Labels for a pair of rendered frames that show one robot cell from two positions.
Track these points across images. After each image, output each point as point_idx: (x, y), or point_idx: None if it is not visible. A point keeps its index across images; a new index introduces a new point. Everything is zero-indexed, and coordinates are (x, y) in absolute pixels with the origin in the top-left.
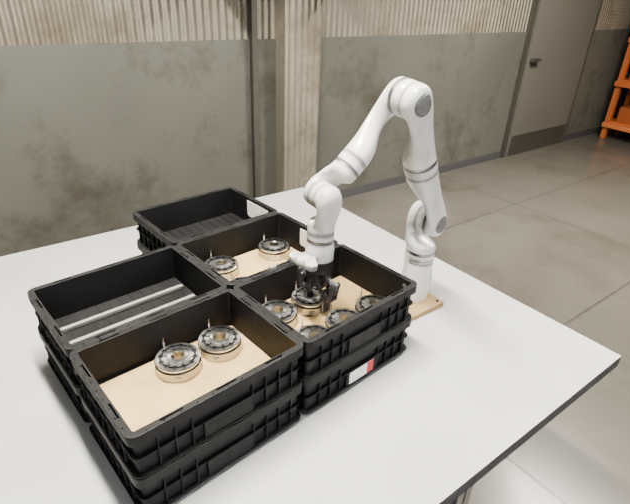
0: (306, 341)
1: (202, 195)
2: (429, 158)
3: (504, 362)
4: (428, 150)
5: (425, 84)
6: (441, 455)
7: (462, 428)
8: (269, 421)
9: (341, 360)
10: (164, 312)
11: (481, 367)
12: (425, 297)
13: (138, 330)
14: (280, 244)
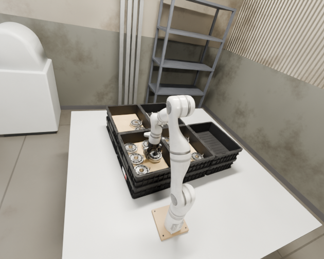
0: (119, 133)
1: (230, 139)
2: (169, 144)
3: (103, 244)
4: (169, 139)
5: (175, 99)
6: (79, 183)
7: (84, 196)
8: (114, 142)
9: (121, 155)
10: (146, 116)
11: (107, 228)
12: (165, 227)
13: (142, 112)
14: (196, 158)
